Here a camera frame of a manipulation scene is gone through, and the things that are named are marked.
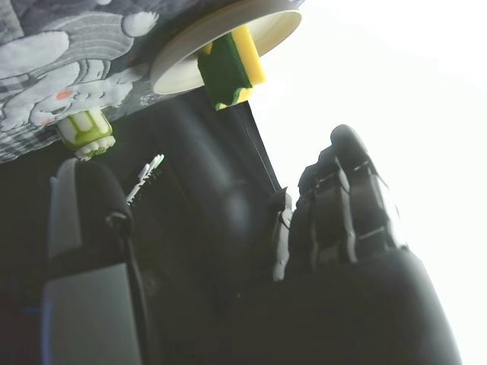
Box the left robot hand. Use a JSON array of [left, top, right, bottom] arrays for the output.
[[41, 124, 463, 365]]

